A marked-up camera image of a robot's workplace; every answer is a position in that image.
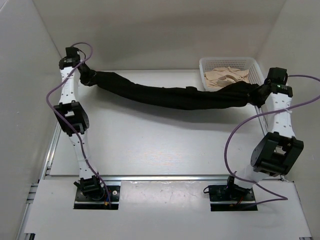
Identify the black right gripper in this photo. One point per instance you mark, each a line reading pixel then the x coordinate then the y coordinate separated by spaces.
pixel 252 99

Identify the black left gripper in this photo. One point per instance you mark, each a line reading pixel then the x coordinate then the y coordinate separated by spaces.
pixel 90 79

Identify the black trousers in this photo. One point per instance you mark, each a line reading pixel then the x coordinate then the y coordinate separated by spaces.
pixel 188 98

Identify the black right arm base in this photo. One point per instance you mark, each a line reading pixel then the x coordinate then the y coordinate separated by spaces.
pixel 223 200

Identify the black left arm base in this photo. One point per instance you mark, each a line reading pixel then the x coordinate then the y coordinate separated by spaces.
pixel 100 202

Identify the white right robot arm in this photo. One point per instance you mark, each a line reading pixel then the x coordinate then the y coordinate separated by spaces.
pixel 279 149

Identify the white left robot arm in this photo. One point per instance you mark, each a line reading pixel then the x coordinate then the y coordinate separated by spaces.
pixel 74 122

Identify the beige trousers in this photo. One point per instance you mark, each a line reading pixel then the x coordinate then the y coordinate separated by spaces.
pixel 221 77

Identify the white plastic basket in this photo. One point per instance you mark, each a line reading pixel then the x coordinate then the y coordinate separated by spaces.
pixel 207 64

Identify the silver right aluminium rail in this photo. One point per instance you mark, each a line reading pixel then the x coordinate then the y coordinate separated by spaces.
pixel 262 120

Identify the silver aluminium rail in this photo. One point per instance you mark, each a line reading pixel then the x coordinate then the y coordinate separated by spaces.
pixel 51 152
pixel 206 177
pixel 262 120

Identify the silver left aluminium rail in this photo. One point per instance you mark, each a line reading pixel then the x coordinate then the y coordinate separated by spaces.
pixel 51 152

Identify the silver front aluminium rail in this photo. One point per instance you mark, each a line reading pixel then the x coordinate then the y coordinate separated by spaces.
pixel 206 177

